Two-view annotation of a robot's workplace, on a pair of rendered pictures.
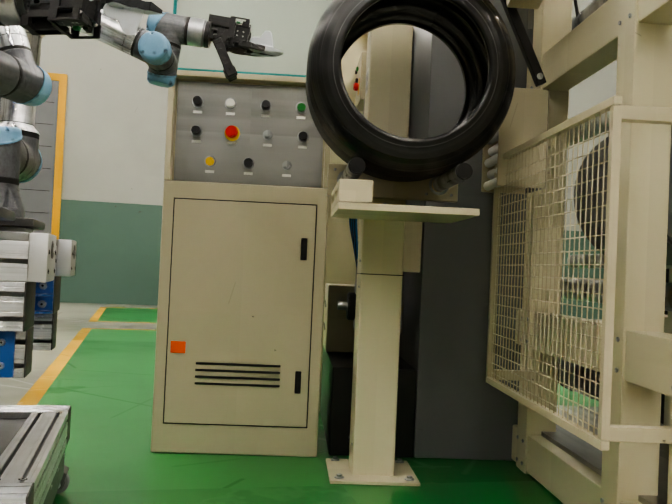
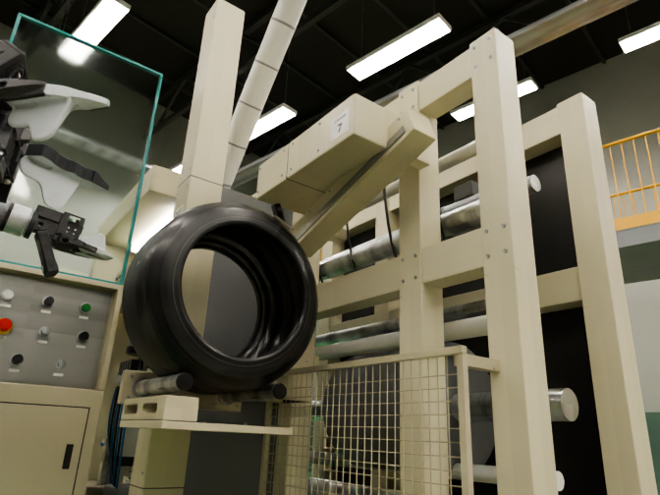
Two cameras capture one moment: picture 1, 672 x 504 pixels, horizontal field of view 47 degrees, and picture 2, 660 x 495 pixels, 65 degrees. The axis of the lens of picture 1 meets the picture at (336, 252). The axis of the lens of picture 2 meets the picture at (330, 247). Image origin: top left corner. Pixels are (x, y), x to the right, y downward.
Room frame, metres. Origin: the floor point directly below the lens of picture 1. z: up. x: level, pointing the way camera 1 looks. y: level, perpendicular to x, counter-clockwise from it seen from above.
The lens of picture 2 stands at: (0.69, 0.37, 0.78)
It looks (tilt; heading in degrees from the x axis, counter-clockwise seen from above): 20 degrees up; 328
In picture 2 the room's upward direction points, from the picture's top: 3 degrees clockwise
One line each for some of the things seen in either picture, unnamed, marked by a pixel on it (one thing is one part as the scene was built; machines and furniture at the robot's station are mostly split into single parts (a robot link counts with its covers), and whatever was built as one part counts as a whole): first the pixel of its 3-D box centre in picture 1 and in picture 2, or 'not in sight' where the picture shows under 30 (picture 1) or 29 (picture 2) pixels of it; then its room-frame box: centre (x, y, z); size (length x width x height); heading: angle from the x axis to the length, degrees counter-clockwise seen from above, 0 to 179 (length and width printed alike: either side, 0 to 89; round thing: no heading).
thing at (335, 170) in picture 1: (392, 182); (185, 392); (2.37, -0.16, 0.90); 0.40 x 0.03 x 0.10; 93
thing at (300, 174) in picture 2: not in sight; (327, 163); (2.09, -0.48, 1.71); 0.61 x 0.25 x 0.15; 3
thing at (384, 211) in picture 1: (399, 212); (203, 426); (2.19, -0.17, 0.80); 0.37 x 0.36 x 0.02; 93
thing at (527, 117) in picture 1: (513, 142); (283, 359); (2.44, -0.54, 1.05); 0.20 x 0.15 x 0.30; 3
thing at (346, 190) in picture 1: (350, 196); (157, 410); (2.19, -0.03, 0.84); 0.36 x 0.09 x 0.06; 3
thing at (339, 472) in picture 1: (370, 469); not in sight; (2.45, -0.14, 0.01); 0.27 x 0.27 x 0.02; 3
